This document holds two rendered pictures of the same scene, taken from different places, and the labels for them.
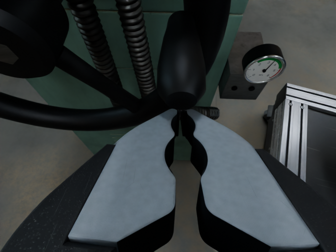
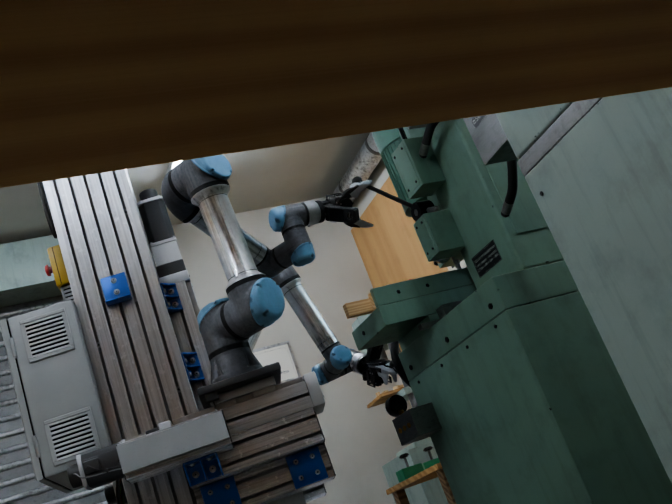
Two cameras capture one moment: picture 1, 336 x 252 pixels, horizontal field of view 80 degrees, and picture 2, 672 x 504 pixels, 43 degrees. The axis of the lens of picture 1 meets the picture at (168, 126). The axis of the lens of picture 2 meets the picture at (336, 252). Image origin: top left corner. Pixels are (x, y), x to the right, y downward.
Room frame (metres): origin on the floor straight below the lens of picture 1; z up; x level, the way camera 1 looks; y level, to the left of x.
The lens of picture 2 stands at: (2.51, -1.39, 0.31)
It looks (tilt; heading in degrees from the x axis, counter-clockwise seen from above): 19 degrees up; 151
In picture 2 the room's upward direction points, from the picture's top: 21 degrees counter-clockwise
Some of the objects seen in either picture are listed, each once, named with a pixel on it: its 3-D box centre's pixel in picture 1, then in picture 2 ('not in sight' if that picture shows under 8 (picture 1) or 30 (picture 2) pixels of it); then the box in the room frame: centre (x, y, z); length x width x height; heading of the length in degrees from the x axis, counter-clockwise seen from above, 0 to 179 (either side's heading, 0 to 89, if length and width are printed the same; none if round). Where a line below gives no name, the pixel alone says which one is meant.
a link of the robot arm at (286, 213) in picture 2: not in sight; (288, 218); (0.33, -0.31, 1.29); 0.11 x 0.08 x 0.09; 90
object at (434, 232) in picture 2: not in sight; (438, 235); (0.65, -0.05, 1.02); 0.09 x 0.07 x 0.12; 90
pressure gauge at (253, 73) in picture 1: (259, 66); (397, 408); (0.25, -0.15, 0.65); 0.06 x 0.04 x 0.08; 90
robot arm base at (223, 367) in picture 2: not in sight; (234, 367); (0.36, -0.64, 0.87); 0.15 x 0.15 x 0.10
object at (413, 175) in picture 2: not in sight; (417, 167); (0.68, -0.04, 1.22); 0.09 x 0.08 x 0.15; 0
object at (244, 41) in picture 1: (241, 66); (415, 424); (0.32, -0.15, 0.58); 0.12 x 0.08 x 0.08; 0
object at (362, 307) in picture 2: not in sight; (429, 291); (0.46, -0.03, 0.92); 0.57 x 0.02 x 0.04; 90
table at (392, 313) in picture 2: not in sight; (444, 314); (0.36, 0.07, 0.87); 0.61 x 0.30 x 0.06; 90
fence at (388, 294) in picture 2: not in sight; (459, 278); (0.50, 0.07, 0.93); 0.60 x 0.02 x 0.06; 90
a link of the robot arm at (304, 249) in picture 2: not in sight; (295, 248); (0.32, -0.32, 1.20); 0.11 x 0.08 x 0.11; 29
